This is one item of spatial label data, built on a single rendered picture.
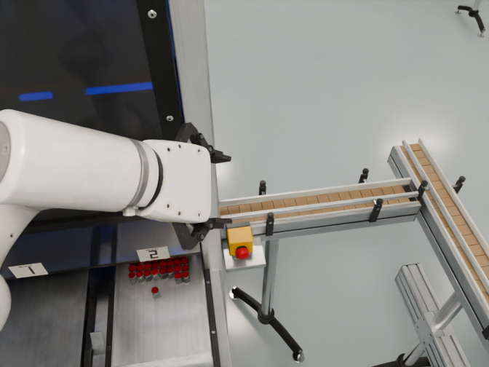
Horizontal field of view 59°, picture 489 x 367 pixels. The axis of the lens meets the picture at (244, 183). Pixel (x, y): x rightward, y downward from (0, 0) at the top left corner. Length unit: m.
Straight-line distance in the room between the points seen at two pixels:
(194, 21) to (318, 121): 2.50
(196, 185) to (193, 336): 0.79
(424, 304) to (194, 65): 1.33
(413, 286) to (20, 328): 1.36
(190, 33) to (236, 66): 2.95
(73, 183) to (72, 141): 0.04
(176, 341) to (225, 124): 2.12
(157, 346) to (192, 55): 0.81
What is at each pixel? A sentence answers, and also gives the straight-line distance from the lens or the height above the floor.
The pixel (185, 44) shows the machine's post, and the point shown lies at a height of 1.66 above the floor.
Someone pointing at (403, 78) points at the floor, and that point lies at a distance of 3.82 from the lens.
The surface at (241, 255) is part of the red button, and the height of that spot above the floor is 1.01.
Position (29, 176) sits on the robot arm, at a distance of 0.40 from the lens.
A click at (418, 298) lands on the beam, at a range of 1.82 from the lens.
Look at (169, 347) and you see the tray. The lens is 1.28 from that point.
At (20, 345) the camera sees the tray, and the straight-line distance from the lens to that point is 1.41.
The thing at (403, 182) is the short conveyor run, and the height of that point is 0.96.
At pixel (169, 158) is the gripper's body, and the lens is 0.52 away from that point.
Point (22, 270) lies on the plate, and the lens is 1.34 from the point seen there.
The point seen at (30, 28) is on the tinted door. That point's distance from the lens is 0.82.
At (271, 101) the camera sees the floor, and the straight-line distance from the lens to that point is 3.36.
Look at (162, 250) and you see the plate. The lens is 1.25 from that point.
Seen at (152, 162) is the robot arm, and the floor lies 1.73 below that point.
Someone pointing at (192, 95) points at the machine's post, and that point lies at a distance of 0.85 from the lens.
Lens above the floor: 2.07
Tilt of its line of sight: 49 degrees down
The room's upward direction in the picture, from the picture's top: straight up
